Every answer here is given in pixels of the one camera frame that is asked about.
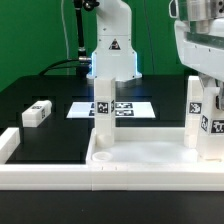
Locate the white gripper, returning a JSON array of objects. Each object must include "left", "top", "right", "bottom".
[{"left": 174, "top": 18, "right": 224, "bottom": 111}]

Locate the white desk top tray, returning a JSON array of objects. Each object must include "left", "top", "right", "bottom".
[{"left": 85, "top": 126, "right": 224, "bottom": 166}]

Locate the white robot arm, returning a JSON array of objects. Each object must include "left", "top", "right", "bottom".
[{"left": 83, "top": 0, "right": 224, "bottom": 110}]

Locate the marker tag plate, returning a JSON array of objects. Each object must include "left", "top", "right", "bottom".
[{"left": 67, "top": 102, "right": 155, "bottom": 118}]

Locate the white U-shaped fence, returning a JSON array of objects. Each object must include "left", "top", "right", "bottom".
[{"left": 0, "top": 128, "right": 224, "bottom": 191}]

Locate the black cable bundle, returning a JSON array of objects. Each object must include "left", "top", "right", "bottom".
[{"left": 39, "top": 56, "right": 92, "bottom": 77}]

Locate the black camera pole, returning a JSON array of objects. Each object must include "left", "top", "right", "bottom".
[{"left": 73, "top": 0, "right": 100, "bottom": 63}]

